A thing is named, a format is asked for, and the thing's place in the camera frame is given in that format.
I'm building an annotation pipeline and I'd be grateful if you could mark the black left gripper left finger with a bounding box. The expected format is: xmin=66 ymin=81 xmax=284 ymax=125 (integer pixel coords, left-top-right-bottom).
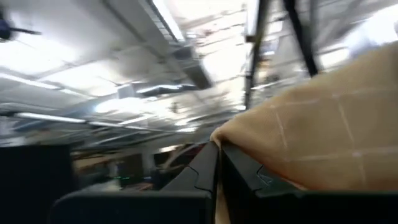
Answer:
xmin=160 ymin=140 xmax=220 ymax=200

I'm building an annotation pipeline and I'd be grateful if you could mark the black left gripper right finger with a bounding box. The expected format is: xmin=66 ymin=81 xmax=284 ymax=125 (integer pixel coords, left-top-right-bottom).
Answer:
xmin=220 ymin=142 xmax=301 ymax=224

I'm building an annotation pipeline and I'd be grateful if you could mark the pink striped towel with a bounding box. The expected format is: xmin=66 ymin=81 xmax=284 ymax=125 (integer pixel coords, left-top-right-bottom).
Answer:
xmin=210 ymin=40 xmax=398 ymax=224

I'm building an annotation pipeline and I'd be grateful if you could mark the ceiling light strip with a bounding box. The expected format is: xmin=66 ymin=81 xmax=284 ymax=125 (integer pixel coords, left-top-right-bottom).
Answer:
xmin=150 ymin=0 xmax=187 ymax=42

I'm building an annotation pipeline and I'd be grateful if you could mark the black partition panel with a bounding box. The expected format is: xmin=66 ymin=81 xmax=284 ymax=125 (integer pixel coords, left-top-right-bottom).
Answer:
xmin=0 ymin=144 xmax=75 ymax=224

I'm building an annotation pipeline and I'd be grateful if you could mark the gray ceiling duct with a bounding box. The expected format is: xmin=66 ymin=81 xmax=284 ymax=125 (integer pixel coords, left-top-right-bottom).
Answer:
xmin=104 ymin=0 xmax=214 ymax=91

